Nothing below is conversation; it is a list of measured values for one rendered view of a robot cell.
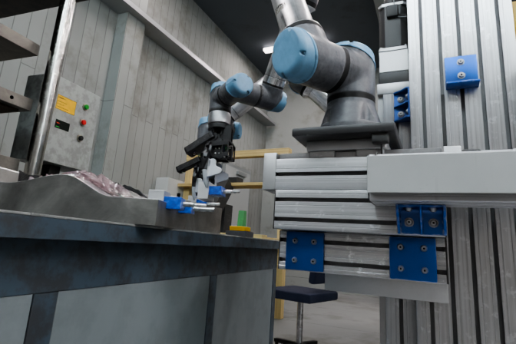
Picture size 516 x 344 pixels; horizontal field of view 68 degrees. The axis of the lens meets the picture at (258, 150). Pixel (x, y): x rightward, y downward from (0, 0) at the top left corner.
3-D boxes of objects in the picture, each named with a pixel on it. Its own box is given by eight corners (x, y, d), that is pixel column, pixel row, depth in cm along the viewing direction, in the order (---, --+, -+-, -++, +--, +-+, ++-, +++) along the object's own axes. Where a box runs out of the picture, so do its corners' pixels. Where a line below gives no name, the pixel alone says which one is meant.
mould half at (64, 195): (185, 230, 105) (189, 190, 108) (155, 225, 80) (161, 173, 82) (11, 219, 109) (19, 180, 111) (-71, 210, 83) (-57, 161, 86)
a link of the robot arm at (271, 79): (319, -31, 126) (270, 109, 138) (292, -45, 121) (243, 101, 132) (341, -32, 117) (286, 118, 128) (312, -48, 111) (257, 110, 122)
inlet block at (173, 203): (207, 218, 90) (209, 195, 92) (203, 216, 85) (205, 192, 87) (153, 214, 91) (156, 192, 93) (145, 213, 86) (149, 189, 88)
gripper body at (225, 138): (226, 157, 119) (229, 121, 123) (201, 158, 121) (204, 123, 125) (234, 164, 126) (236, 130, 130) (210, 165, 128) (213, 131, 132)
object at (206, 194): (242, 201, 120) (243, 184, 122) (236, 198, 115) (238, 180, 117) (203, 201, 123) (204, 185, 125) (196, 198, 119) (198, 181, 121)
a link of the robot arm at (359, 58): (386, 99, 93) (385, 48, 96) (345, 84, 86) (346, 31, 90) (351, 111, 103) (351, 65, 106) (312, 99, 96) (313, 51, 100)
